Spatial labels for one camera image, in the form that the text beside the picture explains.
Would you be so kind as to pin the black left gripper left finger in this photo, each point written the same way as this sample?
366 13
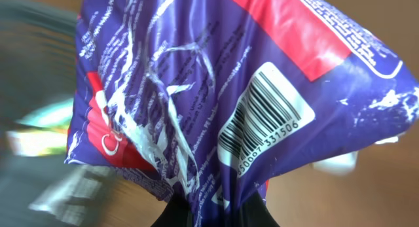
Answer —
177 213

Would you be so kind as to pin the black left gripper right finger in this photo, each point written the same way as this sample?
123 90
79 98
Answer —
254 213

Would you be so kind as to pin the purple Carefree pad pack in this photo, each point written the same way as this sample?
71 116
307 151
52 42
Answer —
209 99

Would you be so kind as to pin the mint green wipes pack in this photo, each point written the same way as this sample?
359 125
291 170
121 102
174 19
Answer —
43 132

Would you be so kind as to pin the white barcode scanner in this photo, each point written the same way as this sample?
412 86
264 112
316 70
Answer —
338 165

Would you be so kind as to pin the dark grey plastic basket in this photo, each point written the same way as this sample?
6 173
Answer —
38 69

